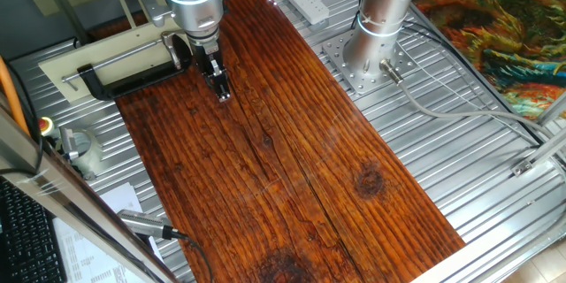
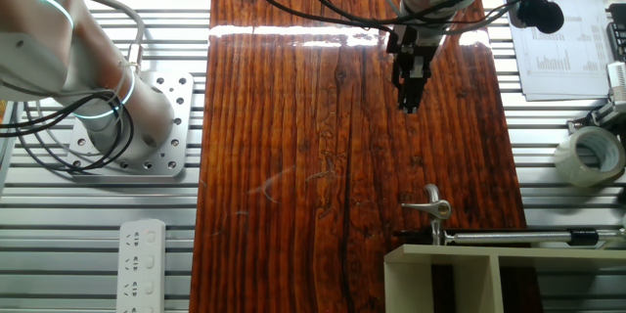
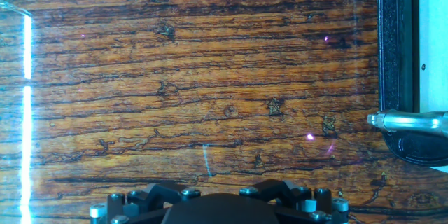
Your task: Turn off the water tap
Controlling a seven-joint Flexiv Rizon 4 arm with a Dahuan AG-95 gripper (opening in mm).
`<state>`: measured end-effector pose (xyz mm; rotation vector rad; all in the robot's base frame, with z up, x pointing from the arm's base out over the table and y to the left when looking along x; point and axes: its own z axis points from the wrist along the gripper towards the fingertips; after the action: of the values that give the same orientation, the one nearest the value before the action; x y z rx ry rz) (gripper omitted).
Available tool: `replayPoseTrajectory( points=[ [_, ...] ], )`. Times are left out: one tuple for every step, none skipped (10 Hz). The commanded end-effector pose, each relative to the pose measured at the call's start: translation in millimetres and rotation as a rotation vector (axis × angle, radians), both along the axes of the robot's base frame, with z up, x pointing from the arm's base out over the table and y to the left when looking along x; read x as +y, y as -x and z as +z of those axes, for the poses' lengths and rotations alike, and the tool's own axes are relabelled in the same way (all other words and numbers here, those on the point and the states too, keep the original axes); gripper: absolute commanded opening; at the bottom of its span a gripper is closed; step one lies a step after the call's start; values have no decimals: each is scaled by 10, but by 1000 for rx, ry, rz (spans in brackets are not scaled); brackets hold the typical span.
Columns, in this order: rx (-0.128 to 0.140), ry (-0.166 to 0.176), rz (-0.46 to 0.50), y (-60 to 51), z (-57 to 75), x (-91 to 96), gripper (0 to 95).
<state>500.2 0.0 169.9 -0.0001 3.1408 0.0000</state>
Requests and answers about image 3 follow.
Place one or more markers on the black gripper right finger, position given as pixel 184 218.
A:
pixel 301 196

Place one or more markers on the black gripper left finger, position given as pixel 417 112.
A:
pixel 140 199

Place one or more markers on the silver metal water tap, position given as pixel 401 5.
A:
pixel 409 122

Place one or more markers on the glossy wood-grain table mat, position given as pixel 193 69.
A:
pixel 196 87

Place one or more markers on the cream wooden frame stand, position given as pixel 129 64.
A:
pixel 434 42

